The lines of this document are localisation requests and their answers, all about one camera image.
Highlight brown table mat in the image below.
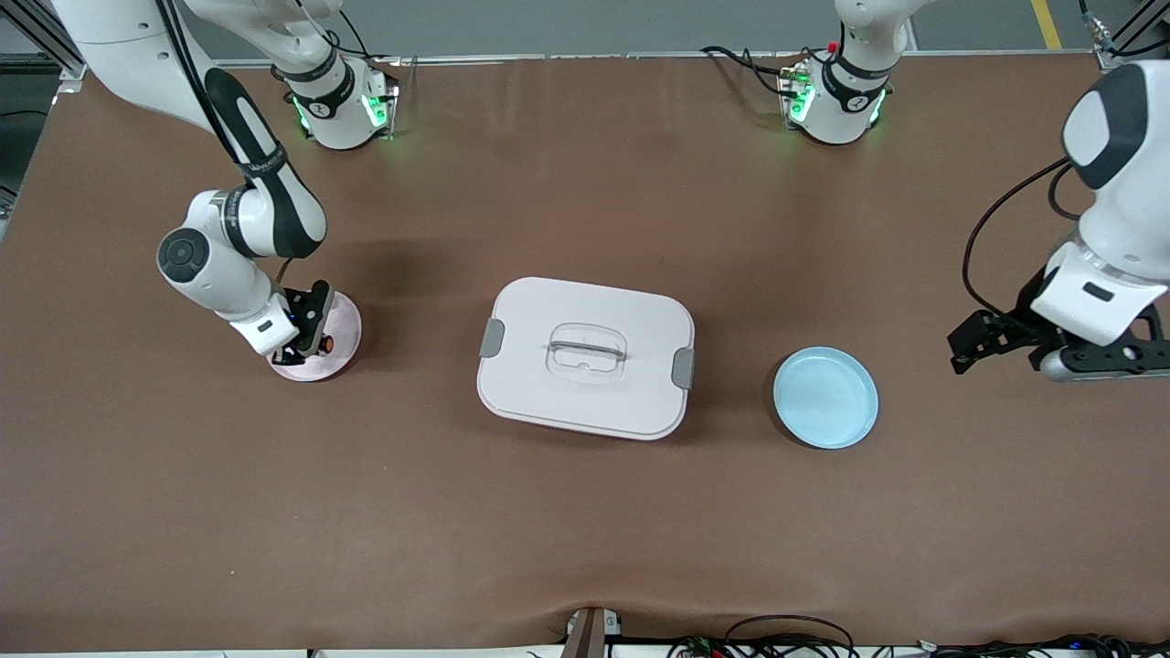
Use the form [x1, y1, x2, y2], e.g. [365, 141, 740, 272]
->
[0, 50, 1170, 652]

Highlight light blue round plate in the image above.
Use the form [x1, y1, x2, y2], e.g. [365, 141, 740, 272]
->
[772, 345, 880, 451]

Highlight black looped cable bundle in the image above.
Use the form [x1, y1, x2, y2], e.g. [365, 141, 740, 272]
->
[667, 614, 860, 658]

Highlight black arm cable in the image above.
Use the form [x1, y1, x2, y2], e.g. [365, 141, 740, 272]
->
[961, 0, 1112, 321]
[155, 0, 295, 286]

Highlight black right base cable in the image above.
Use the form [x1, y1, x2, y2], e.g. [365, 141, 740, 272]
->
[327, 7, 400, 92]

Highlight metal table edge rail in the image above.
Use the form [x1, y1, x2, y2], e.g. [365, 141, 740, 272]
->
[210, 49, 1098, 68]

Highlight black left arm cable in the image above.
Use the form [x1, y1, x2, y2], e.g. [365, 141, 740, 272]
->
[961, 0, 1112, 321]

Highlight metal clamp bracket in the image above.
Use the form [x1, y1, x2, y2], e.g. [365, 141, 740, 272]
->
[561, 606, 623, 658]

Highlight black left base cables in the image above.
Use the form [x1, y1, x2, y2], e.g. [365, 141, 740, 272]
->
[700, 44, 805, 98]

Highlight pink round plate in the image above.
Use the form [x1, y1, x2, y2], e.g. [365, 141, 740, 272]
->
[266, 291, 363, 383]

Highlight aluminium frame profile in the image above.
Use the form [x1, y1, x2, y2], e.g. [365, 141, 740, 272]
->
[0, 0, 125, 83]
[1094, 0, 1170, 74]

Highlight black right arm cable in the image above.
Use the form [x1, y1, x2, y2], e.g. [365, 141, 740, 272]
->
[155, 0, 295, 286]

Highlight white lidded storage box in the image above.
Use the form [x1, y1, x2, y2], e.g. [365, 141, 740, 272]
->
[476, 277, 697, 442]

